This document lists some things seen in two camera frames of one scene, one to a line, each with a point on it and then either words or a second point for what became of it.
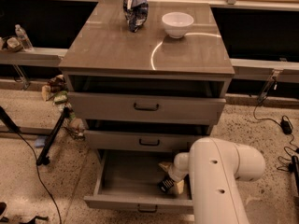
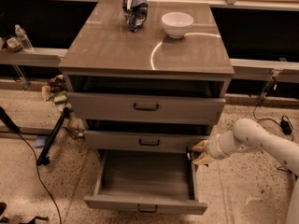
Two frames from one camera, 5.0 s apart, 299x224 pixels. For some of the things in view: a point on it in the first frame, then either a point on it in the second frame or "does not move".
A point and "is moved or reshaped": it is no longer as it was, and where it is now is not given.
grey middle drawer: [177, 141] does not move
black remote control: [165, 185] is moved or reshaped
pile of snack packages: [56, 90] does not move
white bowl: [177, 24] does not move
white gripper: [176, 174] to [214, 147]
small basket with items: [14, 45] does not move
